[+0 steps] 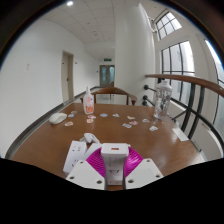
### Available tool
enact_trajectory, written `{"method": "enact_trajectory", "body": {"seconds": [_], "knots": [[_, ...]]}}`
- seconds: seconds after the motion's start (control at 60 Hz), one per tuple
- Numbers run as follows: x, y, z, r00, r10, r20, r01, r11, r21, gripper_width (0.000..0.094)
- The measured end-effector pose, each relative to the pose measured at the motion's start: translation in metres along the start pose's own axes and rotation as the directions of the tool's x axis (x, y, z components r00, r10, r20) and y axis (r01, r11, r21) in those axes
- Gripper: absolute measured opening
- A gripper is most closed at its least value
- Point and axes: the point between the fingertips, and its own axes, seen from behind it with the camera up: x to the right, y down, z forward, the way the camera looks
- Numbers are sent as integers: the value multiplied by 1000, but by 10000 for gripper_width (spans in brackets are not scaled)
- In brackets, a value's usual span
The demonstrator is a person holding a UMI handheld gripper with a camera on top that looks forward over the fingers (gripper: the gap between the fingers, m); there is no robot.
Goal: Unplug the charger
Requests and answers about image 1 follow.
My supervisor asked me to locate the tall black-framed window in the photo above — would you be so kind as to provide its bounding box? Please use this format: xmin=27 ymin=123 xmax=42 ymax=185
xmin=161 ymin=40 xmax=196 ymax=108

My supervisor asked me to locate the clear plastic shaker bottle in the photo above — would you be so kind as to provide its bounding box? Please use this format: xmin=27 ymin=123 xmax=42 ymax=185
xmin=153 ymin=79 xmax=173 ymax=122

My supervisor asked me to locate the beige side door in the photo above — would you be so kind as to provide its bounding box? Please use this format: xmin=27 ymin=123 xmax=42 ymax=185
xmin=60 ymin=50 xmax=75 ymax=104

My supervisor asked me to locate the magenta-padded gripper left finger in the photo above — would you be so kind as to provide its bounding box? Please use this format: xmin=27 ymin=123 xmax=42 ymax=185
xmin=65 ymin=147 xmax=108 ymax=191

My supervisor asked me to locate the white bottle with orange label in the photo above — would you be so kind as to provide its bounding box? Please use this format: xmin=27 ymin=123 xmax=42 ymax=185
xmin=82 ymin=86 xmax=95 ymax=115

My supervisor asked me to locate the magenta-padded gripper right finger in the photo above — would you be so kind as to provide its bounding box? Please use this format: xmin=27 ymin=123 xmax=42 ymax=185
xmin=123 ymin=146 xmax=164 ymax=190

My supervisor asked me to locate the white charger block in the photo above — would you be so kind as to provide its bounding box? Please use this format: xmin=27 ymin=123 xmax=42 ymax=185
xmin=100 ymin=142 xmax=130 ymax=186

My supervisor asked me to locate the small high window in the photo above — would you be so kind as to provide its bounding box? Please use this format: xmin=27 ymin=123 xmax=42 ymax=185
xmin=154 ymin=11 xmax=183 ymax=41

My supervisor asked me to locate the black railing with wooden handrail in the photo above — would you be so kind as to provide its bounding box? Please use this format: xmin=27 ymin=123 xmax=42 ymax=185
xmin=142 ymin=73 xmax=224 ymax=158

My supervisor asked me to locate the white computer mouse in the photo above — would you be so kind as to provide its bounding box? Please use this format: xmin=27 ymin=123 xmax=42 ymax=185
xmin=48 ymin=112 xmax=68 ymax=126

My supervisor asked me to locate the white power strip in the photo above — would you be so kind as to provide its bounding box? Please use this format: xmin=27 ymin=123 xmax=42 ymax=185
xmin=62 ymin=140 xmax=103 ymax=175

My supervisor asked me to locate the white power strip cable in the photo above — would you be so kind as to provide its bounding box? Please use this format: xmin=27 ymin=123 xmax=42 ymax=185
xmin=79 ymin=132 xmax=101 ymax=145

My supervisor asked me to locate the wooden chair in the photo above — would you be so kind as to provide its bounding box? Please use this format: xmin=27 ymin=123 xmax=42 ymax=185
xmin=79 ymin=86 xmax=138 ymax=106

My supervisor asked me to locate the large curved window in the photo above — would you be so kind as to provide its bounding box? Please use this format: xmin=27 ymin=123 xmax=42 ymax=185
xmin=204 ymin=39 xmax=224 ymax=141

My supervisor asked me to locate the white paper card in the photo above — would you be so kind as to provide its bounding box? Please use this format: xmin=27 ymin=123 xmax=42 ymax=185
xmin=171 ymin=127 xmax=190 ymax=142

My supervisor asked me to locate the glazed double door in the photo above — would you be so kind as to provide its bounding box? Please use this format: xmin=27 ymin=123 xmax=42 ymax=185
xmin=99 ymin=64 xmax=116 ymax=88

